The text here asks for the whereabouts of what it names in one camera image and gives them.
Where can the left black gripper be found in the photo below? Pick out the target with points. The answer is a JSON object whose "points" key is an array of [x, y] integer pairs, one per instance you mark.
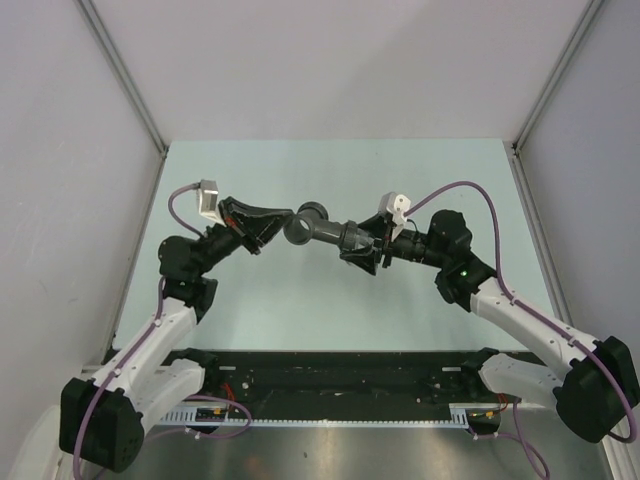
{"points": [[256, 227]]}

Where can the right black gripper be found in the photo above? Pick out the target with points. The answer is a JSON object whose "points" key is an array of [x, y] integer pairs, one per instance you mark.
{"points": [[380, 227]]}

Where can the clear plastic threaded connector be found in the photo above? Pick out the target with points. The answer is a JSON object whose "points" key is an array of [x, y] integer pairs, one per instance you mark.
{"points": [[363, 241]]}

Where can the dark grey pipe fitting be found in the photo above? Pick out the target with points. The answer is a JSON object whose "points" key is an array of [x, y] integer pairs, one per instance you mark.
{"points": [[311, 222]]}

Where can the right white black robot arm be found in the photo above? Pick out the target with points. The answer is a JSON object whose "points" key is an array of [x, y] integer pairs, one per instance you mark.
{"points": [[465, 280]]}

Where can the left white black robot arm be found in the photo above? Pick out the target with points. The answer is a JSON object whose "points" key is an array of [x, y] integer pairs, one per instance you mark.
{"points": [[105, 419]]}

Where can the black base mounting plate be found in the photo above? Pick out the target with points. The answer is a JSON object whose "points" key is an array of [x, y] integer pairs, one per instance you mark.
{"points": [[347, 385]]}

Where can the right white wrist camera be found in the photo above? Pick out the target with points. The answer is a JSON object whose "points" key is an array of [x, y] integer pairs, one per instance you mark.
{"points": [[394, 207]]}

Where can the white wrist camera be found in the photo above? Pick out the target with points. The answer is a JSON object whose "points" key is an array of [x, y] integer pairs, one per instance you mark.
{"points": [[394, 207], [207, 194]]}

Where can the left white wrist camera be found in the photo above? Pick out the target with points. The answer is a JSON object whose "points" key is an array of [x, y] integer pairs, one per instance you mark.
{"points": [[207, 194]]}

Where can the right aluminium frame post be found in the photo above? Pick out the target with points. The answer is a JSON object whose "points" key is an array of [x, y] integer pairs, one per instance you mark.
{"points": [[569, 52]]}

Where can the aluminium frame post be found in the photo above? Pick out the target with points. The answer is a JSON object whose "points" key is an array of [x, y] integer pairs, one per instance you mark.
{"points": [[569, 52], [106, 44]]}

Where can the white slotted cable duct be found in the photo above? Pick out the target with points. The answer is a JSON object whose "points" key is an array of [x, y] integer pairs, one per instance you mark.
{"points": [[204, 416]]}

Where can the left aluminium frame post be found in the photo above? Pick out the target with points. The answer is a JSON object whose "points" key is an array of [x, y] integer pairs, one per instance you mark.
{"points": [[106, 44]]}

